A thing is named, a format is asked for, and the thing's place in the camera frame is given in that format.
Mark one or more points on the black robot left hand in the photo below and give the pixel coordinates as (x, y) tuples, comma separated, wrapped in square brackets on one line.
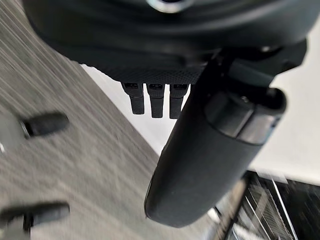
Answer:
[(190, 170)]

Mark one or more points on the dark robot foot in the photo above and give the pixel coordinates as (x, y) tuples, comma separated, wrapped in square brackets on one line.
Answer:
[(47, 123), (48, 212)]

